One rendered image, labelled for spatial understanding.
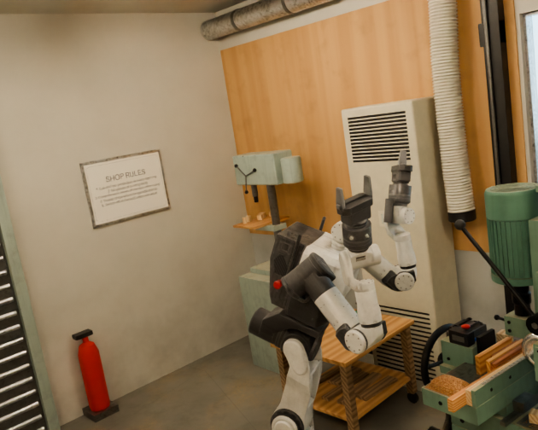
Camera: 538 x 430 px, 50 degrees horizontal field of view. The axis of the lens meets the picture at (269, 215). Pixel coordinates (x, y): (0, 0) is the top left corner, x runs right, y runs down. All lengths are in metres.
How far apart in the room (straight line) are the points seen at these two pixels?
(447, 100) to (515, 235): 1.54
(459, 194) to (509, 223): 1.49
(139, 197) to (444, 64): 2.31
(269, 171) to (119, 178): 1.09
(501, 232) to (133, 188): 2.95
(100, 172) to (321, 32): 1.80
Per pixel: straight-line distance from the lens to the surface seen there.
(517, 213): 1.95
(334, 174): 4.17
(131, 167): 4.34
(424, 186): 3.43
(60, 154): 4.14
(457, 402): 1.92
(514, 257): 1.99
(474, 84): 3.49
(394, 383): 3.65
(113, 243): 4.30
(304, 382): 2.33
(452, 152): 3.40
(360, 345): 1.86
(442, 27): 3.40
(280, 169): 3.98
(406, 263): 2.39
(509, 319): 2.14
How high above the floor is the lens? 1.87
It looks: 10 degrees down
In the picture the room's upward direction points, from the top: 9 degrees counter-clockwise
